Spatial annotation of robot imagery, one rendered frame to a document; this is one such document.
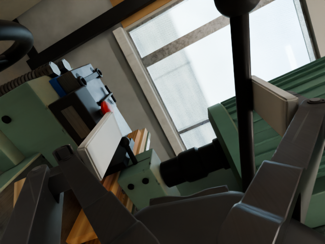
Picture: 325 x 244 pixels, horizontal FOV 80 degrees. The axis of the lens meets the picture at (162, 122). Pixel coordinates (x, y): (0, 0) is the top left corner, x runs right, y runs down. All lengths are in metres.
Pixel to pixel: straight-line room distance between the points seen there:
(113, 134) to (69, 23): 1.78
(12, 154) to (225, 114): 0.33
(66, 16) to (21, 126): 1.65
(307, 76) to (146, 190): 0.32
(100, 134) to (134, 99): 1.61
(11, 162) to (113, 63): 1.49
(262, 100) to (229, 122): 0.14
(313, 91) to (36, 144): 0.41
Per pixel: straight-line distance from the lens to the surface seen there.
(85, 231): 0.34
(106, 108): 0.31
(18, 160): 0.38
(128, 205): 0.42
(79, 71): 0.36
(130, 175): 0.37
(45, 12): 2.05
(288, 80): 0.36
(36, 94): 0.32
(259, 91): 0.17
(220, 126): 0.31
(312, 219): 0.45
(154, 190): 0.38
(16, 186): 0.32
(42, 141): 0.35
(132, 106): 1.79
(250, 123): 0.20
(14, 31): 0.39
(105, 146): 0.17
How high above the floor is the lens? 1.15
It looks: 12 degrees down
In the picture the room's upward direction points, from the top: 66 degrees clockwise
